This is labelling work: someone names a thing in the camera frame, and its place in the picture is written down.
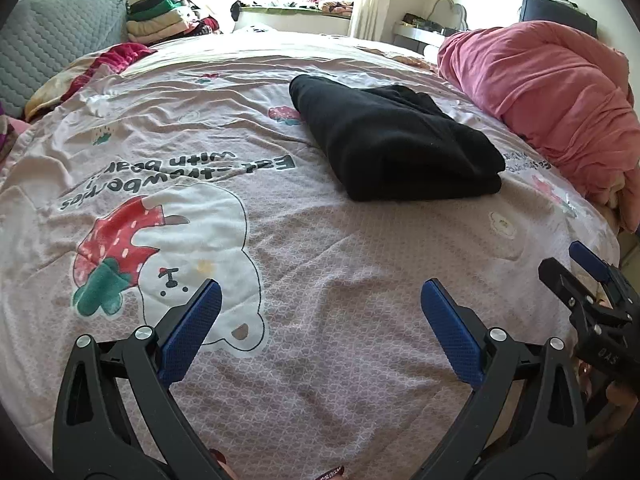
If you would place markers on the black and white garment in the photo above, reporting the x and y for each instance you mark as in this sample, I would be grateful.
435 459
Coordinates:
257 28

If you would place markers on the pink duvet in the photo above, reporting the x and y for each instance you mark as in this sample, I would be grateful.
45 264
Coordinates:
540 85

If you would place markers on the cream curtain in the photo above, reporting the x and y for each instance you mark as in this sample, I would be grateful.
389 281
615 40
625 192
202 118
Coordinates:
372 0

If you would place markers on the purple striped pillow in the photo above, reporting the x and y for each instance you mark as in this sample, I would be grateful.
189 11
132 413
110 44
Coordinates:
4 140

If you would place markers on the green windowsill cushion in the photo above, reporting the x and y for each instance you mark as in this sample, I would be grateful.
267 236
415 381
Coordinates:
290 11

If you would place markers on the pile of folded clothes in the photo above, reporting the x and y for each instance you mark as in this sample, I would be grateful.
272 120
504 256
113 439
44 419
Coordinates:
160 22

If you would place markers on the black and white plush toy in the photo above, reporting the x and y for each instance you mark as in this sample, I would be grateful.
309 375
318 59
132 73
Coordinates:
236 10

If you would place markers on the pile of colourful cloths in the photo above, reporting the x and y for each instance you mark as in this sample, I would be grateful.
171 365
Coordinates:
330 6

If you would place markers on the person's right hand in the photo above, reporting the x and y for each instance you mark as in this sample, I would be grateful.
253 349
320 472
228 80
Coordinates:
620 397

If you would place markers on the black sweater with orange cuffs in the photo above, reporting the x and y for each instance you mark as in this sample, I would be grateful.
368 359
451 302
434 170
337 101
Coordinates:
390 145

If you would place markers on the pink printed bear quilt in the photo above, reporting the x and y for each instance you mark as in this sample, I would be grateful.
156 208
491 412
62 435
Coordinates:
325 260

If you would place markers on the peach patterned cloth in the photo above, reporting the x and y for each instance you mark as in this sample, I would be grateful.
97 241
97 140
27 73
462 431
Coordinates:
400 57

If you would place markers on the heart-shaped mirror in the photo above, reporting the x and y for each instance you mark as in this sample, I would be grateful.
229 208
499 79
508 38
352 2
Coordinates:
450 7

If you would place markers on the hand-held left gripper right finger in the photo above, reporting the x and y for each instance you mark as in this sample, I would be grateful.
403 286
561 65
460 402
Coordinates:
450 330

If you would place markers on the black monitor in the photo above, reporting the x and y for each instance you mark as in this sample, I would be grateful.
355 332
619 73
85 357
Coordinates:
555 15

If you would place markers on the white desk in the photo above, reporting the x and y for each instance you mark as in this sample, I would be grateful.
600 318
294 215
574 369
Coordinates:
420 35

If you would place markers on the red and yellow blanket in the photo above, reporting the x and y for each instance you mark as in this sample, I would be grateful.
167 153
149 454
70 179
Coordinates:
120 55

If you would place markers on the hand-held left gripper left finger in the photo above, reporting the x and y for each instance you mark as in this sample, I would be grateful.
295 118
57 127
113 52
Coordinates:
192 330

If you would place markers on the grey quilted headboard cushion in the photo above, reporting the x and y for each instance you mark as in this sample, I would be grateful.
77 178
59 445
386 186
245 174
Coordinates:
55 45

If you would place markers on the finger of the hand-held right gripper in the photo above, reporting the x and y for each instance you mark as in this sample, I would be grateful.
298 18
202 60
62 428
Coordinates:
590 260
562 280

